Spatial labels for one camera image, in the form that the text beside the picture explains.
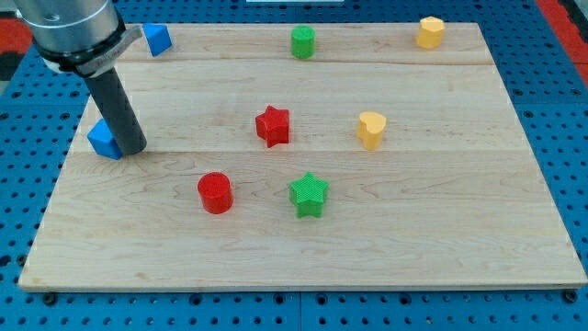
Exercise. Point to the green cylinder block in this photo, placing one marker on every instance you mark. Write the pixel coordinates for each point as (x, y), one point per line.
(302, 42)

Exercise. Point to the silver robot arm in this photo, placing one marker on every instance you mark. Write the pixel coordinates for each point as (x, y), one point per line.
(86, 37)

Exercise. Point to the yellow hexagon block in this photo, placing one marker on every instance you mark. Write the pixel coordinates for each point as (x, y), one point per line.
(430, 33)

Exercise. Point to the red star block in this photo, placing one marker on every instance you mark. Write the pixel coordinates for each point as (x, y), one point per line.
(273, 126)

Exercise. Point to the red cylinder block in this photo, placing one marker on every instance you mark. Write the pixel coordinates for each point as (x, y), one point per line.
(215, 191)

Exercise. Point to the yellow heart block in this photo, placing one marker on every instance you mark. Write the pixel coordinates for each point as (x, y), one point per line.
(370, 128)

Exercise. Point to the green star block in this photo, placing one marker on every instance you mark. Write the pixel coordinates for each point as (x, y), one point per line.
(308, 194)

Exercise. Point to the wooden board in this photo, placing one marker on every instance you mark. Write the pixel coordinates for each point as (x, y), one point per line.
(374, 165)

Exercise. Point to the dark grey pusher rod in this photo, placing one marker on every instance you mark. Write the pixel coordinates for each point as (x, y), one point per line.
(111, 99)

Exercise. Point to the blue triangle block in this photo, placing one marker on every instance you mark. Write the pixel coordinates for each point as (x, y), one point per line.
(158, 38)

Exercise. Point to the blue cube block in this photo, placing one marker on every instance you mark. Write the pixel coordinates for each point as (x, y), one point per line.
(103, 141)

